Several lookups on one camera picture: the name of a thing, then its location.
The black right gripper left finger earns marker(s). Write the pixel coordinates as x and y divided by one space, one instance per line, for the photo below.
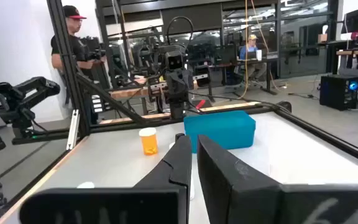
154 199

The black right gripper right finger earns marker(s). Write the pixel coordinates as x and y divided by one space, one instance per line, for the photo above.
235 193

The orange medicine bottle white cap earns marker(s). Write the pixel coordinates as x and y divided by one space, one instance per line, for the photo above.
149 144

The black idle robot arm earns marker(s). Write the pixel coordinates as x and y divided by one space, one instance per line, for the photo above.
26 90

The blue plastic bin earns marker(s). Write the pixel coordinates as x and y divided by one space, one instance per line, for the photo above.
219 130

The small red object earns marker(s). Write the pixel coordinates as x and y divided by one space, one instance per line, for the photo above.
200 104

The dark office desk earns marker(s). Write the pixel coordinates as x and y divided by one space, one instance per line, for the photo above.
228 65

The white cup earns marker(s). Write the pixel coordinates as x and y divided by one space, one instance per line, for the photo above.
258 54

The silver aluminium bar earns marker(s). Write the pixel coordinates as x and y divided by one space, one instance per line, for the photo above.
73 129

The black computer tower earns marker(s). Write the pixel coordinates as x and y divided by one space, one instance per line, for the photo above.
339 91

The small cardboard box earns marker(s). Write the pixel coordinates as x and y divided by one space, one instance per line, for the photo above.
322 38

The grey wooden-top workbench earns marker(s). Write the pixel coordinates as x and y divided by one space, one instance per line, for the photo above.
356 52

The black computer monitor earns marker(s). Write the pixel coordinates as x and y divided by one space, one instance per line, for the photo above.
353 20

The black handheld camera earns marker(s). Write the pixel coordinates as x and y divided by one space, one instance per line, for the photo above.
96 55

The black aluminium table frame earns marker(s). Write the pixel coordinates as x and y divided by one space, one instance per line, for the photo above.
70 77

